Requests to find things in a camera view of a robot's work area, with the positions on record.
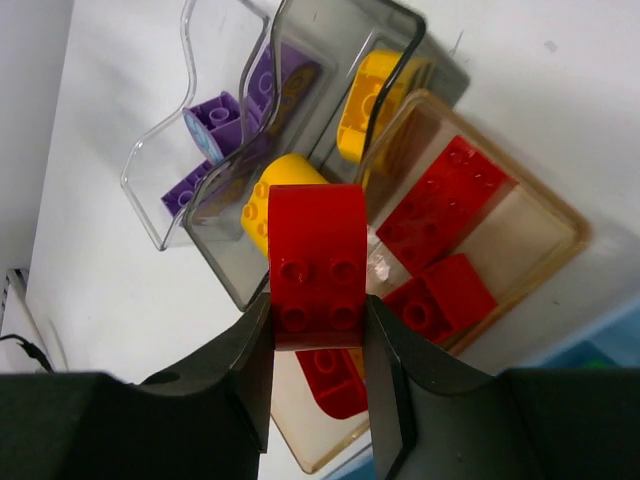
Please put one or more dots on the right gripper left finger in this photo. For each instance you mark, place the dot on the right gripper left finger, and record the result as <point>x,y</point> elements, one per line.
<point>206,416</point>

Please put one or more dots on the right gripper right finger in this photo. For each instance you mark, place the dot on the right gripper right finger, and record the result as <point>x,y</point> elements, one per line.
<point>433,416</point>

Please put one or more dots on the red sloped lego brick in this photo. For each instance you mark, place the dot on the red sloped lego brick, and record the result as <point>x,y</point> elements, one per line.
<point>334,381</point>

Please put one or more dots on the red half round lego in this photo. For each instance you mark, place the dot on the red half round lego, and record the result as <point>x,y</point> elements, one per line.
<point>445,299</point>

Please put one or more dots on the red base lego brick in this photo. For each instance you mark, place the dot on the red base lego brick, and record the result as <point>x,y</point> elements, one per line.
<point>459,189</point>

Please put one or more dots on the red round striped lego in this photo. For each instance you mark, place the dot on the red round striped lego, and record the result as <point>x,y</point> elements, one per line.
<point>317,249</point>

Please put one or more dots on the purple flower print lego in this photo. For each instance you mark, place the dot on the purple flower print lego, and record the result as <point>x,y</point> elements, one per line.
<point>215,126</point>

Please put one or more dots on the yellow curved lego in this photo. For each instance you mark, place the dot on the yellow curved lego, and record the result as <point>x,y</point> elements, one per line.
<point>370,77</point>

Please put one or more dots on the purple striped oval lego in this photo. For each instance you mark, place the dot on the purple striped oval lego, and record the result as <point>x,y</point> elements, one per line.
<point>298,74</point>

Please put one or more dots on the orange translucent plastic container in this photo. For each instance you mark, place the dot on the orange translucent plastic container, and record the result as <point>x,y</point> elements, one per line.
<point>523,241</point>

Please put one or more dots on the blue plastic container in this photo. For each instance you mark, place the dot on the blue plastic container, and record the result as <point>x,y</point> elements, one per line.
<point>614,345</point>

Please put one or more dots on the smoky grey plastic container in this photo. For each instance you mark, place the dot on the smoky grey plastic container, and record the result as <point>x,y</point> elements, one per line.
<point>338,35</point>

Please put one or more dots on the clear plastic container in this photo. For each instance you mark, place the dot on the clear plastic container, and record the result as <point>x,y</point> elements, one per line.
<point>220,41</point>

